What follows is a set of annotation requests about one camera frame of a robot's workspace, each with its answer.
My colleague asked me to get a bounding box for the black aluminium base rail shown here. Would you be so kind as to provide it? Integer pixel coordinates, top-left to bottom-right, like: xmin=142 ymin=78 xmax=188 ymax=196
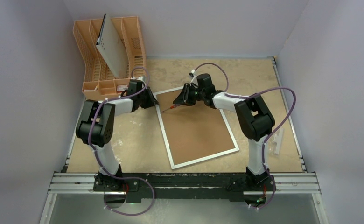
xmin=48 ymin=173 xmax=321 ymax=205

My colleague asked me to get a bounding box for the blue handled screwdriver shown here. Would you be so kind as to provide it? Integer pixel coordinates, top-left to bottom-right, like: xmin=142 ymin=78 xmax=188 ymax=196
xmin=160 ymin=105 xmax=175 ymax=113

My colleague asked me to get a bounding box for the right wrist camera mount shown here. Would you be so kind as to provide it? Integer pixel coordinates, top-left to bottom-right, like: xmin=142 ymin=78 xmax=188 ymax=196
xmin=189 ymin=69 xmax=198 ymax=86

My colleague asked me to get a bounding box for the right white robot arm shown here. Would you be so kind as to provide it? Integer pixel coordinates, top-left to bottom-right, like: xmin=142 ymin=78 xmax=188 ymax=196
xmin=173 ymin=73 xmax=275 ymax=190

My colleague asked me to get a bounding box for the orange plastic file organizer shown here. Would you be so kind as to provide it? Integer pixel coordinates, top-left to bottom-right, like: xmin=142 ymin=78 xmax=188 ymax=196
xmin=73 ymin=14 xmax=147 ymax=100

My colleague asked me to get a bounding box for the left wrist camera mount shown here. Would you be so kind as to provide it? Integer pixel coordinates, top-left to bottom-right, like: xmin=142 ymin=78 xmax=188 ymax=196
xmin=134 ymin=76 xmax=147 ymax=84

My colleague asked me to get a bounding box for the small red white box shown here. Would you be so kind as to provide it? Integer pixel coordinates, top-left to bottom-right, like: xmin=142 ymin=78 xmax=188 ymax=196
xmin=116 ymin=85 xmax=128 ymax=92

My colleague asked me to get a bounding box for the clear plastic screwdriver packaging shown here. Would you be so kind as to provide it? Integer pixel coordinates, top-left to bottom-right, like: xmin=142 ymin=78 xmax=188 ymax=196
xmin=272 ymin=128 xmax=284 ymax=155

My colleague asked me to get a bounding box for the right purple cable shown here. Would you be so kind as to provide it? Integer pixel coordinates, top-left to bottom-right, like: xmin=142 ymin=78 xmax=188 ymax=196
xmin=190 ymin=63 xmax=297 ymax=211

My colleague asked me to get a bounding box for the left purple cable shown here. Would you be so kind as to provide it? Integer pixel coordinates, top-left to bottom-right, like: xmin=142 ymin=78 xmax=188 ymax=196
xmin=87 ymin=67 xmax=151 ymax=183

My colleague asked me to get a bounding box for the white board in organizer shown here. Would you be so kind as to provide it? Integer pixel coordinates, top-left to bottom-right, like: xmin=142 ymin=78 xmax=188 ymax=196
xmin=96 ymin=13 xmax=128 ymax=79

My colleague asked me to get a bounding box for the white picture frame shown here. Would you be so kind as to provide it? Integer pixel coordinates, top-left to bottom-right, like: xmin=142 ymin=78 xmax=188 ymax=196
xmin=154 ymin=87 xmax=239 ymax=170

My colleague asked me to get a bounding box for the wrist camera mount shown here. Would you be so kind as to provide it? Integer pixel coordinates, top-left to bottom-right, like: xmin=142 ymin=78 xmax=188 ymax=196
xmin=189 ymin=69 xmax=198 ymax=86
xmin=134 ymin=76 xmax=147 ymax=84

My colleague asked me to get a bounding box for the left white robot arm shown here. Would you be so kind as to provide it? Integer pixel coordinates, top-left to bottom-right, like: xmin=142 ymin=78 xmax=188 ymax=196
xmin=76 ymin=79 xmax=158 ymax=191

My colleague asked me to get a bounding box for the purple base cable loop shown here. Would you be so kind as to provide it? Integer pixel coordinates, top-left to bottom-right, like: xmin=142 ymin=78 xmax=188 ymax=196
xmin=104 ymin=179 xmax=157 ymax=217

